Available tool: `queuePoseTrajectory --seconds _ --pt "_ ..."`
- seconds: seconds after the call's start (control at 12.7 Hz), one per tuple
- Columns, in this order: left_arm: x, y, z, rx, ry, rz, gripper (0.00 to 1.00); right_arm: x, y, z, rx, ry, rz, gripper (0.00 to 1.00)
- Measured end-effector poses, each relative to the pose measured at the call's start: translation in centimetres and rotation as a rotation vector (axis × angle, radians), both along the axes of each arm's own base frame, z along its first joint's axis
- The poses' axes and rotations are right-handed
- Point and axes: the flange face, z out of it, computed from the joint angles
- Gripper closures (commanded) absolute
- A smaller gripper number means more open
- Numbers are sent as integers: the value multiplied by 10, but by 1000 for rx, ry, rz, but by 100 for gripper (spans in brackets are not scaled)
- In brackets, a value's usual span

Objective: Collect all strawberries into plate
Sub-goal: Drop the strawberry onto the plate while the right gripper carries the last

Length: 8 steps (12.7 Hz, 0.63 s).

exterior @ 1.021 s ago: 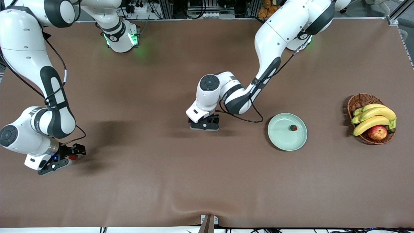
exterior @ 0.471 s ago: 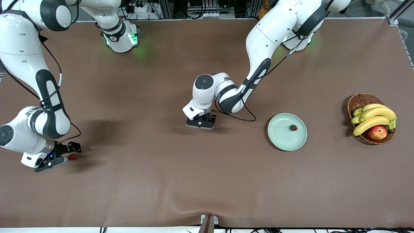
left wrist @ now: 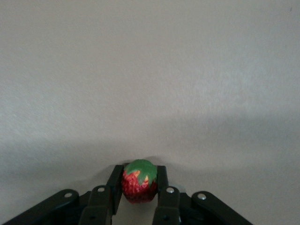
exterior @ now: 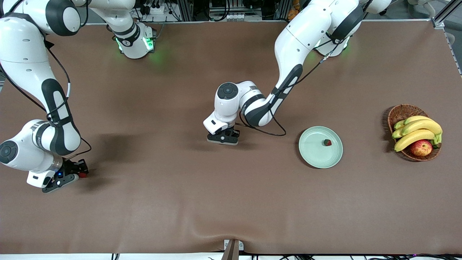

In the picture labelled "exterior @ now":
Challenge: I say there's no pale green round plate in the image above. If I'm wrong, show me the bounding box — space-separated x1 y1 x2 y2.
298 126 343 169

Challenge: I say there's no brown table cover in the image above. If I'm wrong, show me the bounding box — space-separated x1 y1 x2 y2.
0 21 462 255

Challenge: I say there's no white terminal block row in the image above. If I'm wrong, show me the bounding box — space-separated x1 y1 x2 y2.
209 13 246 21

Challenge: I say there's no metal table clamp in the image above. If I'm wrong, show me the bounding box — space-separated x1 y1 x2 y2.
223 239 244 260

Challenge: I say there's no white power strip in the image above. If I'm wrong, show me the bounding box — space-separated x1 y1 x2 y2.
143 2 170 16

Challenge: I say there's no bag of orange buns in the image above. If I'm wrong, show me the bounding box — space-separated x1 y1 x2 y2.
288 0 302 21

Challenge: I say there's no brown wicker basket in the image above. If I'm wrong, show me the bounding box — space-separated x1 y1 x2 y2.
387 104 441 162

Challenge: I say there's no yellow banana bunch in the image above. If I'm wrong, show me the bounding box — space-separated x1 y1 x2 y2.
392 116 443 152

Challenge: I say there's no red apple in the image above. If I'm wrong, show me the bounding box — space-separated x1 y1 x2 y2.
410 140 433 157

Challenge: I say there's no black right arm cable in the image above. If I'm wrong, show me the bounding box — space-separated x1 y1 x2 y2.
0 38 93 160

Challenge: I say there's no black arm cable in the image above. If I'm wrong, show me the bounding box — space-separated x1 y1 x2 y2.
239 34 348 137
0 38 93 160

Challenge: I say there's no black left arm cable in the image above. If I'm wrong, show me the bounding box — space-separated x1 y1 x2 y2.
239 34 348 137

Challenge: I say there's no aluminium frame post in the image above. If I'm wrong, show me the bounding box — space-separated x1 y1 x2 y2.
178 0 194 21
275 0 290 20
431 0 462 29

